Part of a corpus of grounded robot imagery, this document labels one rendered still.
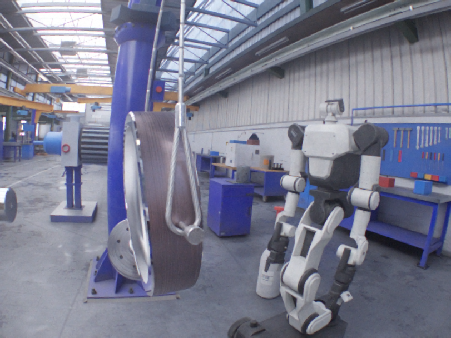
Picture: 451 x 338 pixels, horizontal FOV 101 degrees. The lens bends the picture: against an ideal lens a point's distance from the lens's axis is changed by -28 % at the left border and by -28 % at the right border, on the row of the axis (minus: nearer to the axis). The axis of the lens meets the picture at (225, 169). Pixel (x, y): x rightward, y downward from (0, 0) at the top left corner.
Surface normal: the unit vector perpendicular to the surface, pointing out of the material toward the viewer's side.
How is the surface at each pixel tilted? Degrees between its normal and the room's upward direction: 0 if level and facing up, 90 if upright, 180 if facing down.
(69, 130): 90
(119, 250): 49
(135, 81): 90
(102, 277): 90
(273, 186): 90
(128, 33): 129
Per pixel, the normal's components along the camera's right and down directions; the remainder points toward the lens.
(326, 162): -0.85, -0.01
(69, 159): 0.39, 0.11
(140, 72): 0.60, 0.11
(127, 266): 0.35, -0.57
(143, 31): 0.29, 0.71
